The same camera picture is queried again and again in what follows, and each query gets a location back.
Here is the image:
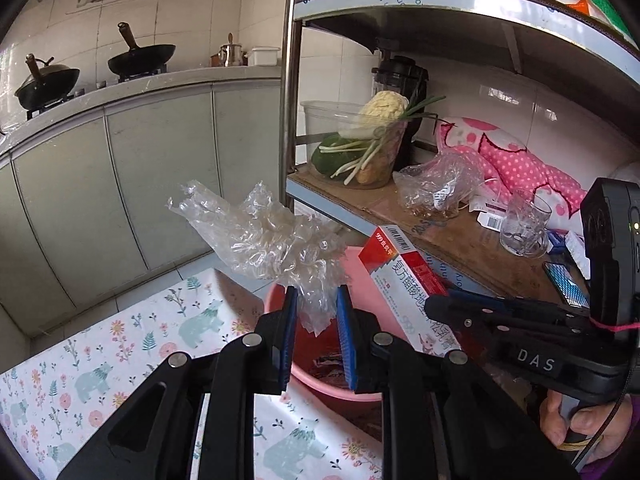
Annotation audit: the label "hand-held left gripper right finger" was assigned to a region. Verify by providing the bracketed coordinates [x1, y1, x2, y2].
[336, 285, 581, 480]

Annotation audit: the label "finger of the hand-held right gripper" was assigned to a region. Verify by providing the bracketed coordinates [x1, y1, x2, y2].
[424, 294, 593, 361]

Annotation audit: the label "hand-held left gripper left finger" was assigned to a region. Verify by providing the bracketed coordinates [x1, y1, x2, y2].
[57, 286, 301, 480]

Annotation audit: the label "pink plastic bucket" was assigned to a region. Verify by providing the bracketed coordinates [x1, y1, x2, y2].
[263, 246, 396, 408]

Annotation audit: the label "red white medicine box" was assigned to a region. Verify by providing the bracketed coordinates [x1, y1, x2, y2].
[357, 225, 451, 358]

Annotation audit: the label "clear plastic bag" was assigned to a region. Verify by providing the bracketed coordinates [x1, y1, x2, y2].
[167, 180, 351, 336]

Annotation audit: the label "person's right hand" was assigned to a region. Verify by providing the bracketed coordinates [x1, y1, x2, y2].
[539, 390, 636, 461]

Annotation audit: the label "white blue box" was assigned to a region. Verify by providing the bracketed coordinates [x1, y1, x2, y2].
[547, 230, 588, 268]

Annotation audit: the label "blue striped packet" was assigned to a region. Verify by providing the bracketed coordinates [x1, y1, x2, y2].
[544, 261, 591, 307]

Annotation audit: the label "cardboard shelf liner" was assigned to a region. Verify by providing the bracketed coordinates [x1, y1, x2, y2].
[290, 167, 591, 306]

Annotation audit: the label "glass cup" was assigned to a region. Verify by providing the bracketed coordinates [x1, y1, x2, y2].
[500, 189, 552, 259]

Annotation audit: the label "pink polka dot cloth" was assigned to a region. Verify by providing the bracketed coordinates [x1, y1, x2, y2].
[434, 116, 588, 233]

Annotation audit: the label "clear bag with white label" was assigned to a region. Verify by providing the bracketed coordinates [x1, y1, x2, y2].
[392, 152, 488, 221]

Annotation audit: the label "ginger root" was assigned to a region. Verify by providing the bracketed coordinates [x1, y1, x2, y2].
[357, 160, 391, 186]

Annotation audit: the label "dark green vegetable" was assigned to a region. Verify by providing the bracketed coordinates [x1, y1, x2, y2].
[311, 132, 351, 178]

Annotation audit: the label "clear bowl with vegetables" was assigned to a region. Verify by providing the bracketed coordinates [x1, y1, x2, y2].
[319, 95, 447, 185]

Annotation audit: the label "floral bear tablecloth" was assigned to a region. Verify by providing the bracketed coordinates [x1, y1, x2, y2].
[0, 267, 386, 480]

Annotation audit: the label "clear plastic tub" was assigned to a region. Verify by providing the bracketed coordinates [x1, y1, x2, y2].
[300, 100, 408, 190]

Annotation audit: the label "grey kitchen cabinet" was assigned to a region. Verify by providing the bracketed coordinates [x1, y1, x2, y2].
[0, 65, 283, 356]

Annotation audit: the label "cauliflower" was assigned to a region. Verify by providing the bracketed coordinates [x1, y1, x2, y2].
[340, 91, 408, 138]

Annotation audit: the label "black blender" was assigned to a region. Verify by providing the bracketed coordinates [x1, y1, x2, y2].
[371, 55, 430, 171]

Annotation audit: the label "metal shelf rack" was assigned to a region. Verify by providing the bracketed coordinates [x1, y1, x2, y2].
[277, 0, 640, 311]

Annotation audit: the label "green orange printed bag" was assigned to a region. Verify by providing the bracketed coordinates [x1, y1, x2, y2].
[560, 0, 633, 36]

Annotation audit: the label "white lidded container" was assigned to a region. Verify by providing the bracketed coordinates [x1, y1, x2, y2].
[249, 46, 281, 67]

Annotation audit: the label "steel kettle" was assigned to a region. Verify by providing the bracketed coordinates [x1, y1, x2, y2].
[218, 33, 244, 67]

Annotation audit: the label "gas stove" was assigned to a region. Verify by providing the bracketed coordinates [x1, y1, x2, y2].
[25, 65, 168, 121]

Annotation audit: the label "black open wok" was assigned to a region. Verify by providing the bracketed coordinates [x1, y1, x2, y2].
[107, 22, 177, 77]

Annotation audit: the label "black wok with lid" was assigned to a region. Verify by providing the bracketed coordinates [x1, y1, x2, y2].
[14, 53, 81, 111]

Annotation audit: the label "pink string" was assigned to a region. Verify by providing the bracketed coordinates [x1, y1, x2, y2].
[587, 317, 640, 333]

